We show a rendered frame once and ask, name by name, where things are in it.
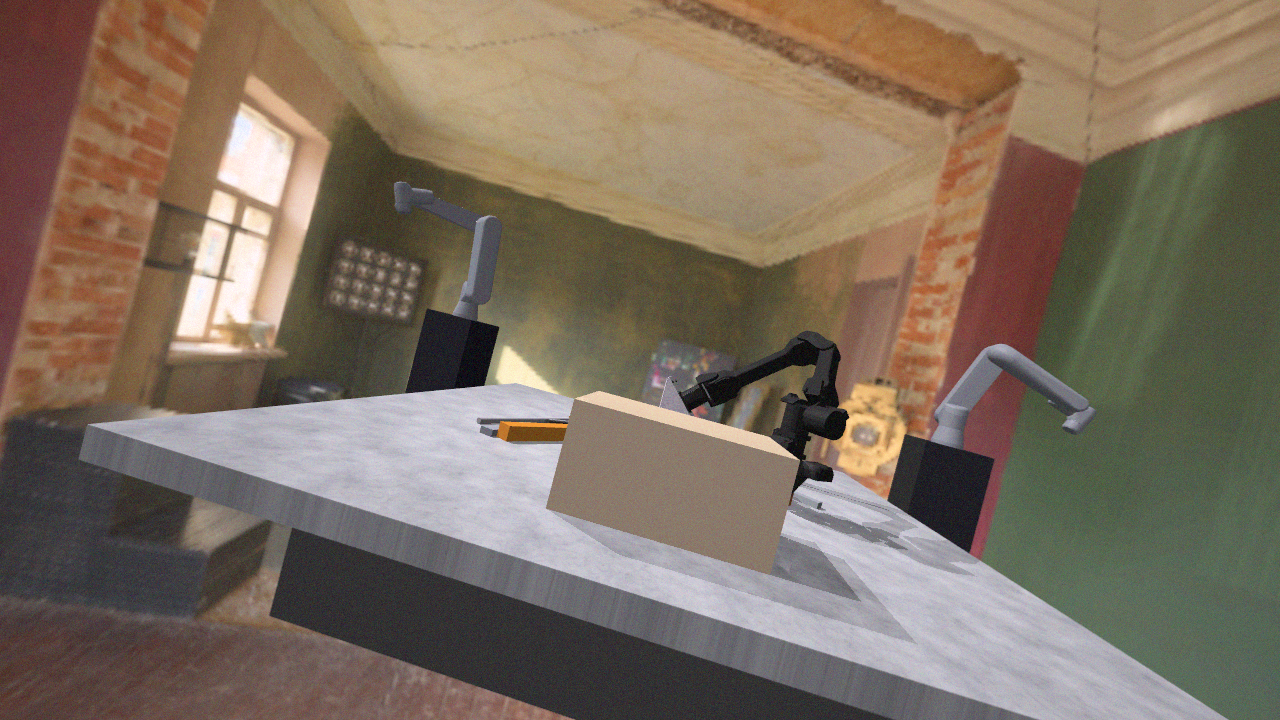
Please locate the orange rectangular bar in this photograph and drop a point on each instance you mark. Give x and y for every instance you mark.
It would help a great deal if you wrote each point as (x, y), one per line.
(523, 431)

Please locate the tan rectangular box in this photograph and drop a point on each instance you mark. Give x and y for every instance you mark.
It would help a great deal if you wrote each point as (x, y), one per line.
(680, 480)

